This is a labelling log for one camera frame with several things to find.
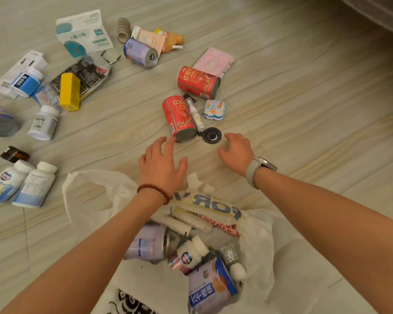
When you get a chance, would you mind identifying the person's left hand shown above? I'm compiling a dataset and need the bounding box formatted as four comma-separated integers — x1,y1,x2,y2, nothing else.
139,137,189,198

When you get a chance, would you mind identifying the person's right hand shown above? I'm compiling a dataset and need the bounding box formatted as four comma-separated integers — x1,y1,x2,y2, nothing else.
217,133,256,177

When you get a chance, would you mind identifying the person's left forearm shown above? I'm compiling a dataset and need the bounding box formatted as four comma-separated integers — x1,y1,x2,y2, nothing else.
0,189,171,314

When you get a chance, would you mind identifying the person's right forearm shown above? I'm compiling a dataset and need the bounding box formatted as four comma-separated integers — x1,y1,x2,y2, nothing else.
253,167,393,314

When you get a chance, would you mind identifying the grey wristwatch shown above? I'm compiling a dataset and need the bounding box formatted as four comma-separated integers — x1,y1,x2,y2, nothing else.
245,157,278,190

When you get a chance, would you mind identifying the red drink can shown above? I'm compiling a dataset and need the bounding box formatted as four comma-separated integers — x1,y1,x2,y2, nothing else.
162,95,198,143
177,65,221,100

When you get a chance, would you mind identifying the yellow white lettered packet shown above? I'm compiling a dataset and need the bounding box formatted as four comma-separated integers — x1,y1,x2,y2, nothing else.
168,191,243,226

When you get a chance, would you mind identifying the small white spray bottle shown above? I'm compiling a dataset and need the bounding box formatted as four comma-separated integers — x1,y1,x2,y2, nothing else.
183,93,206,133

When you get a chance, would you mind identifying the white tube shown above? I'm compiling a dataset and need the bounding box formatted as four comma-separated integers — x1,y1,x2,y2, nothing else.
150,214,192,237
173,208,214,233

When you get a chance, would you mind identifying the white plastic bag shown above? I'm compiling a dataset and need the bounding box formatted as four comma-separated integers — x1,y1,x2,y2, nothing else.
61,169,315,314

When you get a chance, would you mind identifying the pink leopard print pouch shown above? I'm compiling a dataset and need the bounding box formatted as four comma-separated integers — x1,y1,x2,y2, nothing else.
196,214,241,238

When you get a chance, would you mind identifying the purple drink can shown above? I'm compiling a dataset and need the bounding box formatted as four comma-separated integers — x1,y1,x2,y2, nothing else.
123,38,159,69
123,224,171,262

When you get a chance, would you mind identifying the small white capped bottle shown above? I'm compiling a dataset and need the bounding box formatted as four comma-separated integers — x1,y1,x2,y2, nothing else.
176,235,210,270

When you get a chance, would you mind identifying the pink notebook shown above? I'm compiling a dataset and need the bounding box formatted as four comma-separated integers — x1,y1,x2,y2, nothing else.
192,47,236,79

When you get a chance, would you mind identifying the small silver glitter packet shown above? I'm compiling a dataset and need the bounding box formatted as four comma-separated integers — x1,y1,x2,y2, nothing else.
220,242,240,266

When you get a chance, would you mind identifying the yellow box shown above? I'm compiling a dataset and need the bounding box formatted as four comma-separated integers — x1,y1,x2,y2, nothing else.
59,72,81,112

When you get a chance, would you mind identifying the black snack packet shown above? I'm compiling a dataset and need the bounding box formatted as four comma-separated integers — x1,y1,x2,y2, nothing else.
32,55,111,112

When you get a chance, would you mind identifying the white pill bottle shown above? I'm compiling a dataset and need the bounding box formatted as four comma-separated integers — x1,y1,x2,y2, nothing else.
27,105,60,142

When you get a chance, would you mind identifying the orange toy figure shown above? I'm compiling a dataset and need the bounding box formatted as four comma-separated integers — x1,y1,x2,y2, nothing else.
155,28,185,55

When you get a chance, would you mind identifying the white bottle pale blue label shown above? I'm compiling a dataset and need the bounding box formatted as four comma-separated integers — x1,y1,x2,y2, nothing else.
12,161,58,209

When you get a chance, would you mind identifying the tiny white round bottle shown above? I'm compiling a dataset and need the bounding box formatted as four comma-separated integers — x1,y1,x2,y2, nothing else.
229,262,247,282

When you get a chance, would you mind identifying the blue orange drink carton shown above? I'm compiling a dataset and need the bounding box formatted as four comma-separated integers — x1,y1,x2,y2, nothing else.
187,257,239,314

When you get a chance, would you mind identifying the beige tape roll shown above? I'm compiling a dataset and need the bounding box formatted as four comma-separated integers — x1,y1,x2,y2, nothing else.
117,17,132,44

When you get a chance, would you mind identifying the brown glass bottle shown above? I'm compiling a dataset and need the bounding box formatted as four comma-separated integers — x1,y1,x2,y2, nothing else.
0,146,31,164

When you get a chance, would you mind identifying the white bottle colourful label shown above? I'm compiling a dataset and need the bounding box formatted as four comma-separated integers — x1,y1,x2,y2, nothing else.
0,159,36,205

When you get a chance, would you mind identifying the white teal mask packet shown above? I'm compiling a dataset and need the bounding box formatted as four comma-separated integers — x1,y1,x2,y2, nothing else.
55,9,115,59

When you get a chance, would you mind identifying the blue purple tin can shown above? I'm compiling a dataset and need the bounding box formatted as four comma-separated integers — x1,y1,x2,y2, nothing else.
0,102,21,138

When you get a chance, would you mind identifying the grey furniture edge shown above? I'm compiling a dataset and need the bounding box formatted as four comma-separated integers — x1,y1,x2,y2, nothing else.
333,0,393,40

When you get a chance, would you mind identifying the black round keychain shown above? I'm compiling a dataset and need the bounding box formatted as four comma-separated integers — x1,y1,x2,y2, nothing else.
197,127,222,145

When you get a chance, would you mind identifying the red bead bracelet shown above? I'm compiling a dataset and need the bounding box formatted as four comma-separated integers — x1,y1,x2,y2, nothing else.
136,184,172,205

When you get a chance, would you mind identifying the metal ring clip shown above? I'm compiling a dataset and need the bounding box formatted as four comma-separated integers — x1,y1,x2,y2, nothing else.
100,50,122,65

